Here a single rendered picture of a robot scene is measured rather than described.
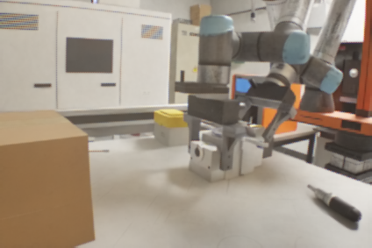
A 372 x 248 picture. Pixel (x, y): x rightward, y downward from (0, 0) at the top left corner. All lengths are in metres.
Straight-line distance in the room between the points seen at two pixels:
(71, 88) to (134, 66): 0.32
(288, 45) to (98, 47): 0.89
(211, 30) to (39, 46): 0.84
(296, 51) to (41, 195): 0.53
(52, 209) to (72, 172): 0.05
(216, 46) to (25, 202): 0.44
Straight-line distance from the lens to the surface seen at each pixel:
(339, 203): 0.53
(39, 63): 1.21
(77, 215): 0.38
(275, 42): 0.59
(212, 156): 0.56
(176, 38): 4.47
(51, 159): 0.33
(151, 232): 0.42
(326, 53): 0.91
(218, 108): 0.53
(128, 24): 1.29
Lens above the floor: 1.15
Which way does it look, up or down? 9 degrees down
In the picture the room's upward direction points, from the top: 3 degrees clockwise
